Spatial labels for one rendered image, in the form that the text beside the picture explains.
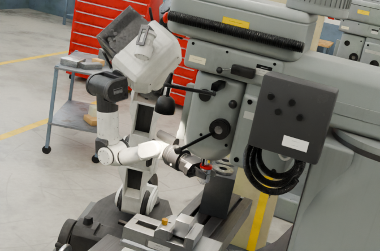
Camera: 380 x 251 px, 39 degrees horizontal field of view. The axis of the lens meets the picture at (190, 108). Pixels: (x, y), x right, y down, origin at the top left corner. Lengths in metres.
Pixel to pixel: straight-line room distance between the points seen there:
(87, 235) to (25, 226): 1.24
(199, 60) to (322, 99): 0.50
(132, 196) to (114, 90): 0.81
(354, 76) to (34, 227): 2.76
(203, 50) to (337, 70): 0.43
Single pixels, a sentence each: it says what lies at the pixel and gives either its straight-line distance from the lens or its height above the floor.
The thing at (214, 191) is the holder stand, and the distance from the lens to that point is 2.27.
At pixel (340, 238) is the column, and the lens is 1.77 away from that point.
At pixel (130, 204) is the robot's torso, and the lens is 2.87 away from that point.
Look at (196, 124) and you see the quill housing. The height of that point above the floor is 1.44.
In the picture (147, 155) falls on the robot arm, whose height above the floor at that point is 1.22.
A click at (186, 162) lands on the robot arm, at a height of 1.26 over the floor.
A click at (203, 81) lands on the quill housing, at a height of 1.59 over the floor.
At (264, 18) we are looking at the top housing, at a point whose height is 1.85.
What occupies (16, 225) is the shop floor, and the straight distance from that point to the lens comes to 3.96.
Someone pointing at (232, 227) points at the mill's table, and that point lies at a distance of 2.28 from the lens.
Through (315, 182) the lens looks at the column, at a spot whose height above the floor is 1.39.
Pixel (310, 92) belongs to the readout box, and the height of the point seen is 1.71.
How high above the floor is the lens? 2.00
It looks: 16 degrees down
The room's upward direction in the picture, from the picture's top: 11 degrees clockwise
